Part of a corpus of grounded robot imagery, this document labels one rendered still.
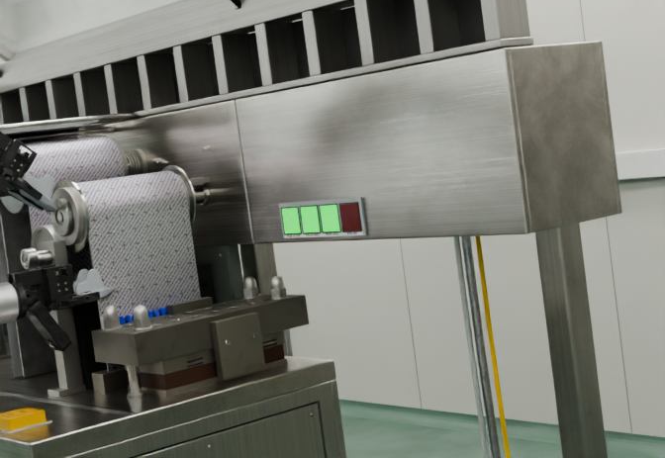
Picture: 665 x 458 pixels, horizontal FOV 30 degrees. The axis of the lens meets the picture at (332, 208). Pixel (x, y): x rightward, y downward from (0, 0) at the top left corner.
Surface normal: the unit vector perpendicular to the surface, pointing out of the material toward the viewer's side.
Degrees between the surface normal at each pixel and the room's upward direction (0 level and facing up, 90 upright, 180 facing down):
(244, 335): 90
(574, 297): 90
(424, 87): 90
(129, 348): 90
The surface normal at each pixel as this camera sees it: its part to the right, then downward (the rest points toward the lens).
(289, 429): 0.63, -0.04
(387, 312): -0.76, 0.14
